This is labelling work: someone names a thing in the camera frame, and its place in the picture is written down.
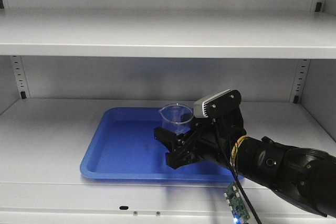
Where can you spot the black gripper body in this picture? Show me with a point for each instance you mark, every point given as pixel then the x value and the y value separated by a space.
pixel 208 140

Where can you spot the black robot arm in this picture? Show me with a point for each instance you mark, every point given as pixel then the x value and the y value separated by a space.
pixel 303 177

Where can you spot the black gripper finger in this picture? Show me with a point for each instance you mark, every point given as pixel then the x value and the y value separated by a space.
pixel 168 138

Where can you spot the blue plastic tray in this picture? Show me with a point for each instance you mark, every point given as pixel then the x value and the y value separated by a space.
pixel 123 149

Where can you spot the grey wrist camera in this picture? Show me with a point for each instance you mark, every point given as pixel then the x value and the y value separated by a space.
pixel 218 103

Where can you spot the green circuit board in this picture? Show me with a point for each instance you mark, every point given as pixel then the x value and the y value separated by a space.
pixel 236 204

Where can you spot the grey cabinet upper shelf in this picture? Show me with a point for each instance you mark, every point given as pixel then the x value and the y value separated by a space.
pixel 167 34

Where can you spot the clear glass beaker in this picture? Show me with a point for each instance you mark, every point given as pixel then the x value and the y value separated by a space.
pixel 176 117

